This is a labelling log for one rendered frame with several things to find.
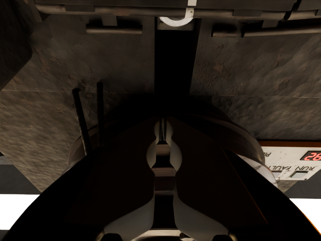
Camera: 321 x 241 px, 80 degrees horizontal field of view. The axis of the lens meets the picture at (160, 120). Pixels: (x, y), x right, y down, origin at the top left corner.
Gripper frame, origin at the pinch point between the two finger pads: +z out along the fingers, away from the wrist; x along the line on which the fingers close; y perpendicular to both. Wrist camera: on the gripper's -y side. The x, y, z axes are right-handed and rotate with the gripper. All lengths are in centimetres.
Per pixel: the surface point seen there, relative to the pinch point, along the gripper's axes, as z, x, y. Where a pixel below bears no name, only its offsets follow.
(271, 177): 14.2, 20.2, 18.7
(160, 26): 20.0, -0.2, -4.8
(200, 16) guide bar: 6.2, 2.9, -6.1
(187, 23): 20.2, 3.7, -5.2
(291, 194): 489, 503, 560
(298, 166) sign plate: 32, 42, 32
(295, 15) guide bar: 6.1, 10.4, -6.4
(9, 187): 499, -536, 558
